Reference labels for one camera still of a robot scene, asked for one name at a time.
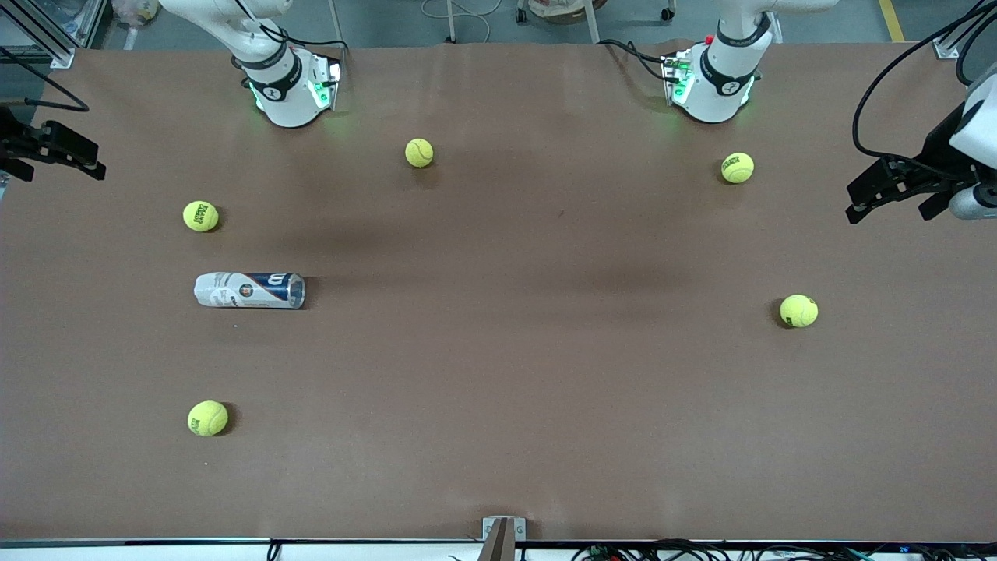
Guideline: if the white floor cable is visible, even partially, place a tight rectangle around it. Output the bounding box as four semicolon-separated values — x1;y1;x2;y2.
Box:
421;0;499;44

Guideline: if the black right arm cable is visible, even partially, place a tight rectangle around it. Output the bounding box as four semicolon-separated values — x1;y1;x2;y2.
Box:
0;47;90;113

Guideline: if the black cable bundle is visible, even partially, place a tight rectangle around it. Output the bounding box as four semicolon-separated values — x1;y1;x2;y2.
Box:
572;539;997;561

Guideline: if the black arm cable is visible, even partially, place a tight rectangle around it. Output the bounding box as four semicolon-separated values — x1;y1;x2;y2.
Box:
0;47;90;113
851;0;997;161

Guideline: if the wheeled chair base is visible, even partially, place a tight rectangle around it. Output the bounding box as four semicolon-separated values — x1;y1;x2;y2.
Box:
514;0;677;24

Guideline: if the white blue tennis ball can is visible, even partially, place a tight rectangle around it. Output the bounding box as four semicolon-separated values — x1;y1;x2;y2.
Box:
193;271;306;311

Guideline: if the brown table mat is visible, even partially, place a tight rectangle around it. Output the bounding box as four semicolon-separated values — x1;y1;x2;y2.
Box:
0;39;997;543

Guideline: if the black base power cable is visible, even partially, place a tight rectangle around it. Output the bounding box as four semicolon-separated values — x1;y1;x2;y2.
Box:
598;38;680;83

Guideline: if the clear plastic bag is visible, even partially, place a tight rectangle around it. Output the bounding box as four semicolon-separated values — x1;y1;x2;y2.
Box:
111;0;161;29

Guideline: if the aluminium frame profile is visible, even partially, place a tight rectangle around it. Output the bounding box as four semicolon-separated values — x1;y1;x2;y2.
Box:
0;0;110;69
932;0;997;60

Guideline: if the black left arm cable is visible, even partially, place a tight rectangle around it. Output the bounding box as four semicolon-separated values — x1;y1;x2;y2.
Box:
851;0;997;161

